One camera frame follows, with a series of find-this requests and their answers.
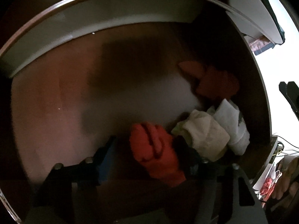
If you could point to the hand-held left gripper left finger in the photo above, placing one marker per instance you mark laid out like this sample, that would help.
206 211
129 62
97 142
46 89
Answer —
105 168

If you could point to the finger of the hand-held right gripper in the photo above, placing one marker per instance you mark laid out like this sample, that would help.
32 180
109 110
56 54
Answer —
283 87
294 91

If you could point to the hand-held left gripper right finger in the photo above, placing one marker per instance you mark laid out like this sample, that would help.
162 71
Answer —
201 168

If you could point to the cream underwear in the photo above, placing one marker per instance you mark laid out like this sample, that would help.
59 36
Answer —
203 135

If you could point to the white underwear with grey print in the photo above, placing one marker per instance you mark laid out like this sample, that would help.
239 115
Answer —
231 126

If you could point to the red underwear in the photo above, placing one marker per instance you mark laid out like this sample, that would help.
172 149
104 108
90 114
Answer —
210 81
154 144

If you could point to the wooden desk drawer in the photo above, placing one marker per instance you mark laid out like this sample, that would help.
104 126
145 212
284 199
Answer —
46 109

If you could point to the pink patterned cloth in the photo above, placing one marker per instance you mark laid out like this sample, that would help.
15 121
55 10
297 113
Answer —
257 45

